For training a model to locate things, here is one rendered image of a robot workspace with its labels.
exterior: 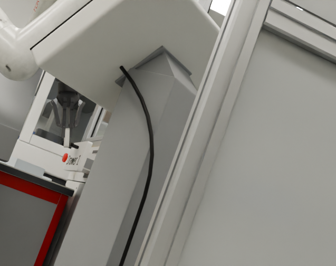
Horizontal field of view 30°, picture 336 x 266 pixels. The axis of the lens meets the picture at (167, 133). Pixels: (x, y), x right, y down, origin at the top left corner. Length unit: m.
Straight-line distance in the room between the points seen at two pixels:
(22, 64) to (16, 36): 0.09
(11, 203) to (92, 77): 1.17
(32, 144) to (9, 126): 1.14
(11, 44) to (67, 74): 0.60
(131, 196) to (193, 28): 0.38
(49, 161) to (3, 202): 0.75
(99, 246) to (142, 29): 0.44
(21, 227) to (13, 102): 0.57
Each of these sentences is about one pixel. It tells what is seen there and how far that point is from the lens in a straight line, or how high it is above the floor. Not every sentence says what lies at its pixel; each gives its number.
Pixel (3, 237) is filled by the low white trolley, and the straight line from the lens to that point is 2.43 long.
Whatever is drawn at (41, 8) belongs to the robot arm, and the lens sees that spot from 2.19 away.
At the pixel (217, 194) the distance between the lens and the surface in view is 0.78.
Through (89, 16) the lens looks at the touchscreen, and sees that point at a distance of 1.22.
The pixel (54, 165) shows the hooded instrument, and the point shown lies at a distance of 3.13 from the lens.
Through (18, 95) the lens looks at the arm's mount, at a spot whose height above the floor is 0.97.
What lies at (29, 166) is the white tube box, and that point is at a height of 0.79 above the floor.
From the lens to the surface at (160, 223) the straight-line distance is 0.75.
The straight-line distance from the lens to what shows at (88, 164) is 2.21.
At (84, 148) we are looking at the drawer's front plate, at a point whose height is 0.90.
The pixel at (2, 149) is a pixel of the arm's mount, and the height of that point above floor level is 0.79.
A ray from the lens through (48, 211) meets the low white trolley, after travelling 2.44.
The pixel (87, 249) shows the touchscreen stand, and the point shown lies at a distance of 1.28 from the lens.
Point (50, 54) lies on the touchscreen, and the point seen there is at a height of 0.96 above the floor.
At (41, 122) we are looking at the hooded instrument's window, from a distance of 3.14.
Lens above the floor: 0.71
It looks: 9 degrees up
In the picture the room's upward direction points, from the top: 20 degrees clockwise
